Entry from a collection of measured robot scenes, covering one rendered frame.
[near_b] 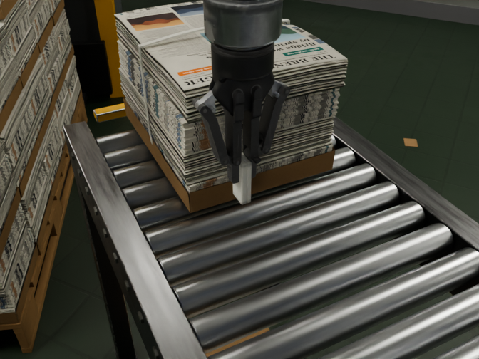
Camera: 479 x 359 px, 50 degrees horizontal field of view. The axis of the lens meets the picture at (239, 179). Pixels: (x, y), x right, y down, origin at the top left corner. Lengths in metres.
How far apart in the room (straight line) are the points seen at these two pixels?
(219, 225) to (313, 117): 0.24
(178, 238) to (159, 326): 0.18
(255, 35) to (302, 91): 0.28
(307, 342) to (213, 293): 0.15
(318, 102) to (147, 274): 0.39
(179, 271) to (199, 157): 0.18
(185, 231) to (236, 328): 0.20
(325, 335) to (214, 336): 0.15
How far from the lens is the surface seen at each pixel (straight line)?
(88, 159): 1.03
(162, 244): 0.83
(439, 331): 0.75
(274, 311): 0.73
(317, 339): 0.71
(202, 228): 0.84
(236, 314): 0.71
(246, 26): 0.57
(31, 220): 1.81
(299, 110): 0.86
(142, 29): 0.96
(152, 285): 0.75
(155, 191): 0.93
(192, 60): 0.82
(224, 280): 0.75
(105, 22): 2.88
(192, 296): 0.74
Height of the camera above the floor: 1.35
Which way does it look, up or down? 36 degrees down
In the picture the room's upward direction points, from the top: straight up
